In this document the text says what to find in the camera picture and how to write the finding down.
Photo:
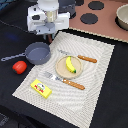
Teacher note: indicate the yellow toy butter box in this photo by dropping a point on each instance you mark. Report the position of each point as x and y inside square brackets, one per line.
[41, 88]

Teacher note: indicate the pink toy stove board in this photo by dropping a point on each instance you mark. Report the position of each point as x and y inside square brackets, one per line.
[105, 26]

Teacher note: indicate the round wooden plate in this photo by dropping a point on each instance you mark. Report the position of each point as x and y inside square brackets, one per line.
[61, 68]

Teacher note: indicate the wooden handled toy fork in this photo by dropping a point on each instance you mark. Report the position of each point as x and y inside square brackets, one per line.
[54, 77]

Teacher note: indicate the red toy tomato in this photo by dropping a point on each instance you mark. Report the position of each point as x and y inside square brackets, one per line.
[19, 67]

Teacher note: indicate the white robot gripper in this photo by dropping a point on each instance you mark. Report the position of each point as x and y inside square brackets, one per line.
[44, 19]

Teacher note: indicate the dark grey toy pot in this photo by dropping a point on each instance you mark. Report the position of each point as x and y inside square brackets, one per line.
[67, 6]

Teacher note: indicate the black burner disc front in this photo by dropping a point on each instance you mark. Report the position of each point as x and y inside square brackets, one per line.
[89, 18]

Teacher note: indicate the beige bowl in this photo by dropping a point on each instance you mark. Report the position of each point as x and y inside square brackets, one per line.
[122, 16]

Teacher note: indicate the beige woven placemat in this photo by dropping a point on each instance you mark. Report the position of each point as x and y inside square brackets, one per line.
[66, 102]

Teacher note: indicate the yellow toy banana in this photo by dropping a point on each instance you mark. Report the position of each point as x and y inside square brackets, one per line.
[69, 65]

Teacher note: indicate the grey toy frying pan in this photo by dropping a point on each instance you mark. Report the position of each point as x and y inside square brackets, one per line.
[36, 53]

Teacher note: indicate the black burner disc rear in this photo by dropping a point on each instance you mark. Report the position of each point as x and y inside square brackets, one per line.
[96, 5]

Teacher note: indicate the black tablecloth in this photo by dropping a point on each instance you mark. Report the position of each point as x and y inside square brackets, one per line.
[112, 107]

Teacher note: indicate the wooden handled toy knife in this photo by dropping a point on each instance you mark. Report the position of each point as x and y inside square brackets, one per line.
[79, 56]

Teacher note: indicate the black burner disc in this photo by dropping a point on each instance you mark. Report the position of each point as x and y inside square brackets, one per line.
[96, 5]
[89, 18]

